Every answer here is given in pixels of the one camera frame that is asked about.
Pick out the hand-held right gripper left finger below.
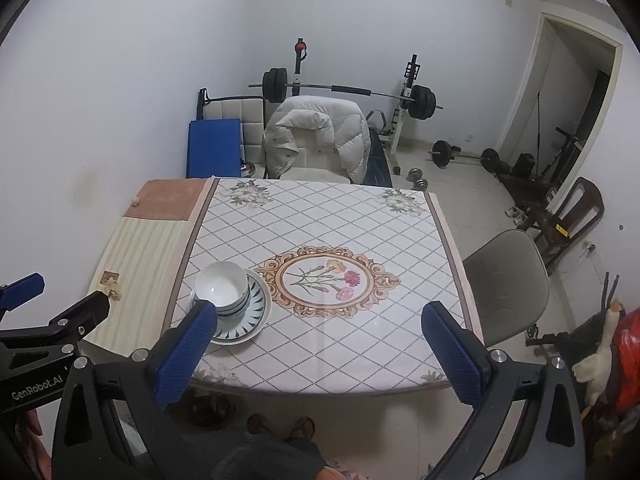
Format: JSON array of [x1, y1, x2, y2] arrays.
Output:
[[50, 300, 219, 480]]

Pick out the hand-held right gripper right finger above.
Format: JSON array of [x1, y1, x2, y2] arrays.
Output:
[[421, 301, 586, 480]]

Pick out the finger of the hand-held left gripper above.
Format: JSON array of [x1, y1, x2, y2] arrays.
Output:
[[0, 290, 112, 357], [0, 272, 47, 319]]

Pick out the white plate grey floral print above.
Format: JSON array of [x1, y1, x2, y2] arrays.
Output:
[[191, 267, 274, 346]]

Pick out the white bowl dark rim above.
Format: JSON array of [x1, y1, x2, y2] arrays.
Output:
[[194, 261, 249, 307], [215, 280, 252, 313]]

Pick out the blue leaf pattern plate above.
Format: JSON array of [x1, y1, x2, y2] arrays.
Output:
[[212, 270, 267, 333]]

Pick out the short barbell black plates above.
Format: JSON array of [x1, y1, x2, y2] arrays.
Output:
[[429, 140, 501, 173]]

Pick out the long barbell black weight plates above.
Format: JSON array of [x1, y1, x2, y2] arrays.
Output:
[[248, 67, 444, 121]]

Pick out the person's left hand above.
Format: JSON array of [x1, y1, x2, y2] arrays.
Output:
[[15, 409, 53, 480]]

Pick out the grey plastic chair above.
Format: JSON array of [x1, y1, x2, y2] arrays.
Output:
[[462, 230, 551, 348]]

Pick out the black pedal device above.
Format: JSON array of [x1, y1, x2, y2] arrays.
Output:
[[525, 322, 573, 348]]

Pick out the person's left foot in sandal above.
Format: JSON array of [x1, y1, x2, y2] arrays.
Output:
[[247, 413, 275, 436]]

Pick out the person's foot in sandal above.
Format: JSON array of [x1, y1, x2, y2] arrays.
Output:
[[289, 416, 317, 441], [247, 413, 275, 436]]

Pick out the beige striped cloth brown end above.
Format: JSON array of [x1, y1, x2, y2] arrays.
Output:
[[82, 178, 218, 356]]

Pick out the dark fleece robe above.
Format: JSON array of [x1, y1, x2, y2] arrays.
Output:
[[210, 432, 326, 480]]

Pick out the person's right foot in sandal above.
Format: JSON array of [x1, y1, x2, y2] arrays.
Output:
[[289, 416, 317, 441]]

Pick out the white duck plush toy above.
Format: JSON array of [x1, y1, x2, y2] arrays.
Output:
[[571, 297, 626, 406]]

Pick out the black antenna sticks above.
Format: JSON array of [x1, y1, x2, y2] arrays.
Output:
[[599, 271, 621, 311]]

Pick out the red plastic bag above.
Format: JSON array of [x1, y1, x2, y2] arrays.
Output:
[[612, 310, 640, 416]]

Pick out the diamond pattern floral tablecloth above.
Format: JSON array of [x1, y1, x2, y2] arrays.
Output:
[[165, 177, 485, 393]]

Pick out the dark wooden chair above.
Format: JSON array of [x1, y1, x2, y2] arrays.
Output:
[[520, 176, 605, 276]]

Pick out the dark weight bench pad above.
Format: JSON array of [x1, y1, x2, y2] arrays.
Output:
[[365, 130, 396, 186]]

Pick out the blue folding exercise mat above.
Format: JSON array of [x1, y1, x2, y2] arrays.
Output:
[[186, 118, 243, 179]]

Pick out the beige upholstered chair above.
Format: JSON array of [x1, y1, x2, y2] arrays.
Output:
[[277, 152, 351, 184]]

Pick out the beige quilted padded chair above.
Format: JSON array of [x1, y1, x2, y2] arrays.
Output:
[[202, 97, 266, 178]]

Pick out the white puffer jacket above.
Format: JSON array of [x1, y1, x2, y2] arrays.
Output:
[[263, 96, 371, 186]]

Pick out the black metal frame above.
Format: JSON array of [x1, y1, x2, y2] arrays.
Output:
[[196, 88, 263, 123]]

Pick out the white door frame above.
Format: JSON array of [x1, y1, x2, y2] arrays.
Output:
[[500, 11, 623, 186]]

